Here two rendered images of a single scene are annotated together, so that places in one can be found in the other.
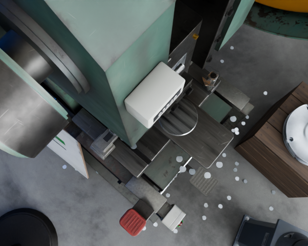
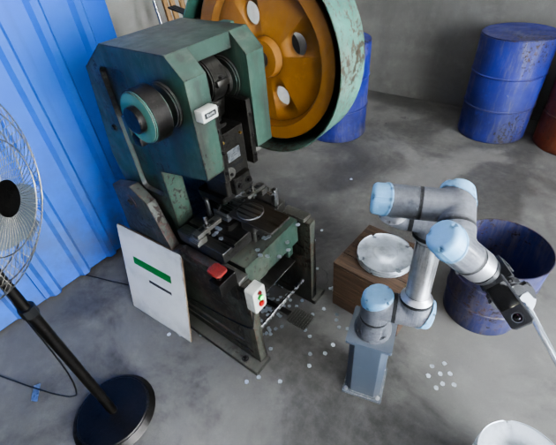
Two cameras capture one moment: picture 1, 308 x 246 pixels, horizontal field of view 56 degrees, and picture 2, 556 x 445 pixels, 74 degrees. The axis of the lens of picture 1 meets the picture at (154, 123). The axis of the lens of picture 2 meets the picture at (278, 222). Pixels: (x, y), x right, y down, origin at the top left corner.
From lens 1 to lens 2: 1.10 m
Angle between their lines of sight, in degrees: 35
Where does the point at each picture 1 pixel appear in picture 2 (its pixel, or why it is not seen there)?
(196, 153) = (263, 227)
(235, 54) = (325, 234)
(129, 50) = (191, 80)
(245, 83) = (336, 252)
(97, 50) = (182, 76)
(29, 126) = (160, 109)
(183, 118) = (253, 211)
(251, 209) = not seen: hidden behind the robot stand
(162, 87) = (207, 107)
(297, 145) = (369, 261)
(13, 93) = (156, 96)
